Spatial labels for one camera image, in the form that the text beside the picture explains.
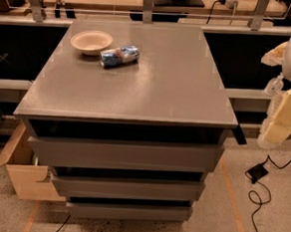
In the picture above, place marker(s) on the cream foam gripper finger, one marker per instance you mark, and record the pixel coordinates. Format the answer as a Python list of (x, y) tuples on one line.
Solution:
[(277, 125), (275, 57)]

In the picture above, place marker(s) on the grey top drawer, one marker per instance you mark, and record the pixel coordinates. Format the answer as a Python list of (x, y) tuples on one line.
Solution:
[(69, 152)]

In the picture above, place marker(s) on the grey drawer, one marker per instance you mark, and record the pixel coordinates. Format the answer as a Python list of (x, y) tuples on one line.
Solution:
[(130, 212), (69, 152), (127, 188)]

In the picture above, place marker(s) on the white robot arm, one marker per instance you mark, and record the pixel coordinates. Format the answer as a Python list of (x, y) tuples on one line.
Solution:
[(286, 69)]

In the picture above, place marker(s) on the grey bottom drawer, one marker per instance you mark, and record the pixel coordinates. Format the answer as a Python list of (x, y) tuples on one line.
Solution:
[(130, 212)]

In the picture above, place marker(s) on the grey drawer cabinet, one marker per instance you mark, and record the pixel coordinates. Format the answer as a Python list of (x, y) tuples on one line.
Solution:
[(172, 94)]

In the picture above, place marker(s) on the grey middle drawer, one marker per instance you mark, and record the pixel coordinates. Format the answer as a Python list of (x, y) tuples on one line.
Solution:
[(127, 188)]

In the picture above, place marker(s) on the clear sanitizer pump bottle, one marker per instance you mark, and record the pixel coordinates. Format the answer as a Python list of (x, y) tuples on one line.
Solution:
[(274, 86)]

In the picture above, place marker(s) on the black power adapter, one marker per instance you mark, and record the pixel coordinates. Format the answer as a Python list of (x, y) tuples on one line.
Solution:
[(256, 172)]

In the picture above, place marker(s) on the blue silver soda can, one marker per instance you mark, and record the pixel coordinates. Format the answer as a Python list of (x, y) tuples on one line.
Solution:
[(119, 56)]

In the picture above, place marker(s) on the white bowl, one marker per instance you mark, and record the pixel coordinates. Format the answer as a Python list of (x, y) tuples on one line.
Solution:
[(91, 42)]

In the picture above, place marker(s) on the cardboard box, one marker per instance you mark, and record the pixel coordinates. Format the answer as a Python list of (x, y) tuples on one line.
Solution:
[(29, 180)]

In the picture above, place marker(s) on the metal railing frame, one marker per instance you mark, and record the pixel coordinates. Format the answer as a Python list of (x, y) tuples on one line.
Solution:
[(266, 16)]

